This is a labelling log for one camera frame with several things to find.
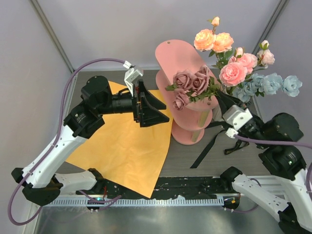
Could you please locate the white slotted cable duct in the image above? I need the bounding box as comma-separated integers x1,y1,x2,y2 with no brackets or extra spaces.
46,196,224,207

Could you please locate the small pink flower stem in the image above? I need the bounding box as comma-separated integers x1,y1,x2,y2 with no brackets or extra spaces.
219,47,258,87

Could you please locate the pink rose stem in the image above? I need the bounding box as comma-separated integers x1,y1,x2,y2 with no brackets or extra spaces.
257,40,275,69

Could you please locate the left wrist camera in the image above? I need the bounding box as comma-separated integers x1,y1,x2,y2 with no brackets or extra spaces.
123,60,143,96

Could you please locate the orange rose stem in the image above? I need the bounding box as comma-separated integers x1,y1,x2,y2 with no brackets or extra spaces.
193,17,234,69

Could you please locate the orange flower bouquet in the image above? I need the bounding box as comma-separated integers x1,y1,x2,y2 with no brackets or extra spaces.
67,82,172,197

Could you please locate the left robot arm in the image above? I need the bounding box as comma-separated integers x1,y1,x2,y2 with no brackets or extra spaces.
11,76,169,206

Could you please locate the black ribbon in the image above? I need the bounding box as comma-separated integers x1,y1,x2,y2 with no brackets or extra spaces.
190,121,250,169

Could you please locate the white ribbed ceramic vase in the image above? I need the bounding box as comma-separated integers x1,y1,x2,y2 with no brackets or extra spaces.
212,106,224,122

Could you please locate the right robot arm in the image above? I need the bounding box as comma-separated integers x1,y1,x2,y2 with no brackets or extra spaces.
216,91,312,234

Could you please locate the mauve flower stem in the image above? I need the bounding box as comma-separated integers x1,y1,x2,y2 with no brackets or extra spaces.
165,65,222,110

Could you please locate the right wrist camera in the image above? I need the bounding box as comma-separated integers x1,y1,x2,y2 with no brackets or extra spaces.
222,105,253,138

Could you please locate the blue flower stem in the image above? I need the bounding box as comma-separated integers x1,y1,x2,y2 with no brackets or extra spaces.
232,73,303,103

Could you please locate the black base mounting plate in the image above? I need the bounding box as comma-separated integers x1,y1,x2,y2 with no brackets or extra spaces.
84,176,237,200

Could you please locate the pink three-tier shelf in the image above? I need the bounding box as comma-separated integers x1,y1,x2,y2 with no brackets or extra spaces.
155,39,218,145

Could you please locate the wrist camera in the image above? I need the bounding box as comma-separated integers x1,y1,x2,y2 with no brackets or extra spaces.
123,60,143,96
222,105,253,138

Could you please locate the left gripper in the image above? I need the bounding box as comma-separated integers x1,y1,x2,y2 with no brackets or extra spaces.
97,79,170,127

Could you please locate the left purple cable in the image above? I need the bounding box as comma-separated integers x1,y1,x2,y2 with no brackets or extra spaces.
7,58,134,226

